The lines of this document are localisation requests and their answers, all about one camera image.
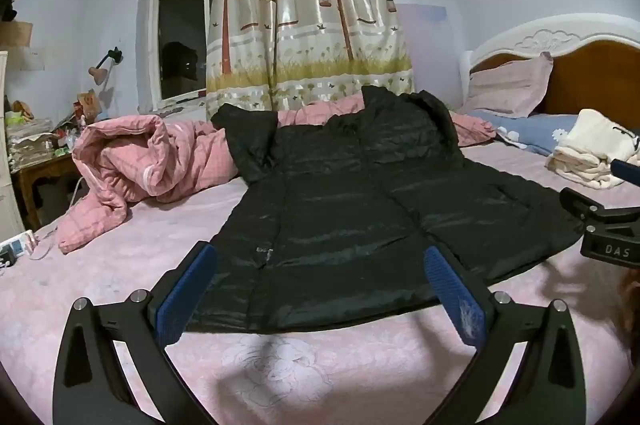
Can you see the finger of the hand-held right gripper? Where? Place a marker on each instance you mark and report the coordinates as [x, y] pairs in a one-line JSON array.
[[582, 205], [625, 169]]

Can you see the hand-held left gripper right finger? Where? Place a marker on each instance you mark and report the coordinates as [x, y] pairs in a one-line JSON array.
[[452, 290]]

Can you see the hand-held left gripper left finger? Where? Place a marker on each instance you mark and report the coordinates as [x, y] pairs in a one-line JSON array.
[[186, 290]]

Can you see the black puffer jacket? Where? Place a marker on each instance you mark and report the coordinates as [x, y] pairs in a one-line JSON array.
[[350, 215]]

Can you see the cream white garment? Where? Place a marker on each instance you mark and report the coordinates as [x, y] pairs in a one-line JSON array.
[[590, 150]]

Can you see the bed with pink sheet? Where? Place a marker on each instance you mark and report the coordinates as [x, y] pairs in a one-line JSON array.
[[150, 235]]

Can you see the blue floral pillow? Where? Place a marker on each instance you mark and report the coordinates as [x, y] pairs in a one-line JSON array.
[[525, 130]]

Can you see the white and wooden headboard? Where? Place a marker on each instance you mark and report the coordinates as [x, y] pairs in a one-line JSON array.
[[590, 70]]

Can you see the pink checked quilt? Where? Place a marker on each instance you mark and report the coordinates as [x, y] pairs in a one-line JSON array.
[[130, 165]]

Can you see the pink pillow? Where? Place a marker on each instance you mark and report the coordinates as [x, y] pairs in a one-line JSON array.
[[505, 87]]

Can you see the white power strip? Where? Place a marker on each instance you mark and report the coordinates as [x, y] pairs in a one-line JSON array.
[[15, 247]]

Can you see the wooden nightstand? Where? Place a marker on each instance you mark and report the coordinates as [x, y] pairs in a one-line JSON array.
[[40, 185]]

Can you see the cluttered wooden bedside table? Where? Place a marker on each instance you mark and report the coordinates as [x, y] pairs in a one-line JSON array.
[[45, 130]]

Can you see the pink desk lamp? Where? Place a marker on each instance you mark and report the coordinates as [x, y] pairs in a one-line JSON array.
[[100, 72]]

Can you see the tree print curtain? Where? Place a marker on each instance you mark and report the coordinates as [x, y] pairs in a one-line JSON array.
[[305, 5]]

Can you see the white frame window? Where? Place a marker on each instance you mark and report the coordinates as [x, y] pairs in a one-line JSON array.
[[182, 30]]

